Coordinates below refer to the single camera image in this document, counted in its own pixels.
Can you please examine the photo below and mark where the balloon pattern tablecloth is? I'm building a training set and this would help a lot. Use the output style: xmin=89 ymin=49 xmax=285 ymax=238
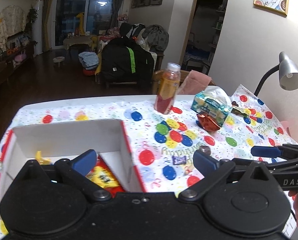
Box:
xmin=0 ymin=86 xmax=294 ymax=239

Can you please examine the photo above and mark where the black bag green stripe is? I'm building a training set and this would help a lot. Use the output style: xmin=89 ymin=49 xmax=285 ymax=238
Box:
xmin=100 ymin=37 xmax=154 ymax=86

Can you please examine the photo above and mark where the purple candy wrapper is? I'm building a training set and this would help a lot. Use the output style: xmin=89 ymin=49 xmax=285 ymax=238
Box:
xmin=172 ymin=155 xmax=187 ymax=165

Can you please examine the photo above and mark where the wooden chair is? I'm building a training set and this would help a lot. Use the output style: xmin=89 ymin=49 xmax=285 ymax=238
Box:
xmin=152 ymin=70 xmax=216 ymax=94

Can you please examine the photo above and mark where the yellow giraffe toy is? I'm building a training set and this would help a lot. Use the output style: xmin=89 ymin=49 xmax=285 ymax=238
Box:
xmin=76 ymin=12 xmax=86 ymax=35

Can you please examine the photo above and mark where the small round stool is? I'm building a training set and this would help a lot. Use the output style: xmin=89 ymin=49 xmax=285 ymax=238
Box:
xmin=53 ymin=56 xmax=65 ymax=67

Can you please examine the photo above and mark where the large red yellow snack bag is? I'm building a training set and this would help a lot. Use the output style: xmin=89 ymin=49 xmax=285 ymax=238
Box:
xmin=86 ymin=155 xmax=125 ymax=197

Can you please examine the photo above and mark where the brown chocolate cake piece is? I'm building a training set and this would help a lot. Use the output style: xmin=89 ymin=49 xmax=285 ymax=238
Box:
xmin=199 ymin=145 xmax=211 ymax=155

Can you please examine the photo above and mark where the grey desk lamp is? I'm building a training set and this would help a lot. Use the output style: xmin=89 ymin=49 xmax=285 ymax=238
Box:
xmin=254 ymin=51 xmax=298 ymax=96

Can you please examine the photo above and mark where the green gold snack wrapper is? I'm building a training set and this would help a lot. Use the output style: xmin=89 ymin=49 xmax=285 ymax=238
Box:
xmin=231 ymin=101 xmax=249 ymax=117

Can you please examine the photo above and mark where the yellow snack packet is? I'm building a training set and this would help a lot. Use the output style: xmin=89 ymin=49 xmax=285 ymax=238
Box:
xmin=35 ymin=151 xmax=51 ymax=165

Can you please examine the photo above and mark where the orange juice bottle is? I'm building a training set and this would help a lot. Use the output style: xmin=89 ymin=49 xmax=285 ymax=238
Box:
xmin=154 ymin=63 xmax=181 ymax=114

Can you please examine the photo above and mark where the white tower fan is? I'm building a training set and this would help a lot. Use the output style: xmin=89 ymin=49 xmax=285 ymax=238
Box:
xmin=32 ymin=0 xmax=44 ymax=55

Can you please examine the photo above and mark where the red brown foil snack bag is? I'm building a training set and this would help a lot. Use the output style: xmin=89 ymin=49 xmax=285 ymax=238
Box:
xmin=197 ymin=114 xmax=221 ymax=132

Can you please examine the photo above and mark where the red white cardboard box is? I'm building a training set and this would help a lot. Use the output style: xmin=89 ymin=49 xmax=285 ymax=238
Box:
xmin=0 ymin=119 xmax=146 ymax=202

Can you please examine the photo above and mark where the blue tissue box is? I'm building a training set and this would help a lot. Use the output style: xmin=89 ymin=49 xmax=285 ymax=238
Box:
xmin=191 ymin=86 xmax=232 ymax=127

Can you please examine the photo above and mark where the pink cloth on chair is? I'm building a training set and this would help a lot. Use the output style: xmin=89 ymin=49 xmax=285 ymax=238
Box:
xmin=177 ymin=70 xmax=212 ymax=95

